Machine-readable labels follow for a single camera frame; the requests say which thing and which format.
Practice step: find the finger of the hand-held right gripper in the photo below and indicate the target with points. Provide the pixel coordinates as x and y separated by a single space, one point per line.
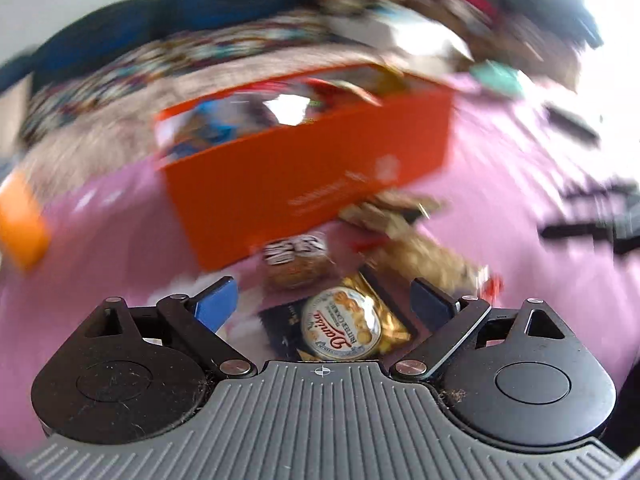
595 190
585 234

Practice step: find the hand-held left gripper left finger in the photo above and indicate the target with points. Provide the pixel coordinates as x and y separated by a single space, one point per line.
215 305

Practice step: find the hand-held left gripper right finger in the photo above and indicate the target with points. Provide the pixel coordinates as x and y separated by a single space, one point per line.
425 301

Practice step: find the gold cookie packet round label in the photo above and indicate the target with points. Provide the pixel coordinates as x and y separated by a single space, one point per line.
342 322

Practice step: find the orange cardboard box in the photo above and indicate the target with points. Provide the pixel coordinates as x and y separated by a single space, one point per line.
300 175

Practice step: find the blue snack packet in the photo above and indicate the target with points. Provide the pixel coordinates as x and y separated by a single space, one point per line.
212 121

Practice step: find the brown snack packet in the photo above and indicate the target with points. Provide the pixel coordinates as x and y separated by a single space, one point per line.
430 260
385 212

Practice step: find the dark snack packet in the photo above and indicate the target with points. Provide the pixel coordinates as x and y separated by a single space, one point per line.
280 325

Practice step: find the black remote control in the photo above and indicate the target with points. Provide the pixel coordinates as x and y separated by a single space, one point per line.
570 121

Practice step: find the cookie packet black white label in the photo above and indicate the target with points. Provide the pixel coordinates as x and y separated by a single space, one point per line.
295 260

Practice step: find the pink tablecloth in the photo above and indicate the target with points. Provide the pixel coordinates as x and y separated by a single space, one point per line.
500 170

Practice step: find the teal book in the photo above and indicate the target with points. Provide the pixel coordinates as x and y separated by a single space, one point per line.
500 79

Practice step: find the beige quilted sofa cover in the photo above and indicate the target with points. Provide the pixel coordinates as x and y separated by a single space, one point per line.
100 130

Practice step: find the orange can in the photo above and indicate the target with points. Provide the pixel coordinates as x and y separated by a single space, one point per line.
20 222

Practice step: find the pile of assorted snack packets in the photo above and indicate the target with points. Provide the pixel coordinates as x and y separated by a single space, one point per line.
320 97

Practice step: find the white cloth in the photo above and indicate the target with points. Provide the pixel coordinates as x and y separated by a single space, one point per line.
400 35

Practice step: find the dark blue patterned sofa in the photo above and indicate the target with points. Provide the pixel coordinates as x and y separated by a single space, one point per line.
150 10

